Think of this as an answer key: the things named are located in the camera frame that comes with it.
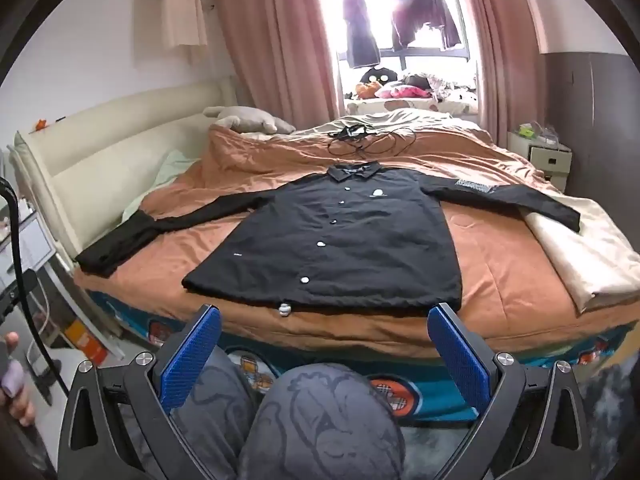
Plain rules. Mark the pink plush toy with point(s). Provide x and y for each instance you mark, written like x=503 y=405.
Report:
x=400 y=92

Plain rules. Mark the cream folded blanket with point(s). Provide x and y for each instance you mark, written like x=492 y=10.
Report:
x=590 y=265

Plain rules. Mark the white nightstand with drawer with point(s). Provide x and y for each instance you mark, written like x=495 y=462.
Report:
x=30 y=245

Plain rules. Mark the small green item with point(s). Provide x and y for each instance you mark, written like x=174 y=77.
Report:
x=526 y=131

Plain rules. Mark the teal printed bed sheet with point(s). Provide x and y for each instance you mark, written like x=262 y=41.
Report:
x=125 y=316

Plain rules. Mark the orange bed blanket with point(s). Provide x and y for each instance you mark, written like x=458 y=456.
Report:
x=500 y=270

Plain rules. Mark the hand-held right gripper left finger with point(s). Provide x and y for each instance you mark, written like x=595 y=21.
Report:
x=192 y=355

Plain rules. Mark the dark hanging garment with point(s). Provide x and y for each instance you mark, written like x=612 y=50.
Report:
x=420 y=10
x=357 y=25

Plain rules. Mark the cream upholstered headboard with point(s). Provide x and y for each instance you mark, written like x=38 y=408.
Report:
x=125 y=130

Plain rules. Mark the cream hanging cloth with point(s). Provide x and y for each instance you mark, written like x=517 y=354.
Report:
x=182 y=10

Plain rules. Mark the small white nightstand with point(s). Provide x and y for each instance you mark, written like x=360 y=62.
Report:
x=547 y=160

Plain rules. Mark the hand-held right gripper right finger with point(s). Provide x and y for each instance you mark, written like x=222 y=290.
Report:
x=462 y=360

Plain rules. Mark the grey plush toy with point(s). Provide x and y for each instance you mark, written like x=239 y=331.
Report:
x=250 y=117

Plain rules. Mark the person's left hand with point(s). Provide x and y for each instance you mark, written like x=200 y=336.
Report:
x=17 y=410

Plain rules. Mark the black button-up jacket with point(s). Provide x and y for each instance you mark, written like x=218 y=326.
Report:
x=340 y=250

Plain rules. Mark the orange plush toy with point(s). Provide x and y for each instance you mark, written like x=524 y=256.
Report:
x=365 y=90

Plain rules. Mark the printed cloth pile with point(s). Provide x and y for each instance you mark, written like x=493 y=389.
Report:
x=452 y=89

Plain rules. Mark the orange cardboard box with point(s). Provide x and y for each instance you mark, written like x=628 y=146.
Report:
x=85 y=340

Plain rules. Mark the pink curtain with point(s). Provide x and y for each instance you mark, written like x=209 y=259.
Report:
x=270 y=35
x=500 y=60

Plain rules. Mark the pale green pillow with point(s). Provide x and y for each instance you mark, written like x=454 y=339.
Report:
x=170 y=170

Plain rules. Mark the folded black garment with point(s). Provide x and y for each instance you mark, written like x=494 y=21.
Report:
x=115 y=250

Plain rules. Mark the small orange toy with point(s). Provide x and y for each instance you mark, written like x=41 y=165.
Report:
x=41 y=123

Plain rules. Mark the black plush toy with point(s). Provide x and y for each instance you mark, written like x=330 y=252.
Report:
x=377 y=76

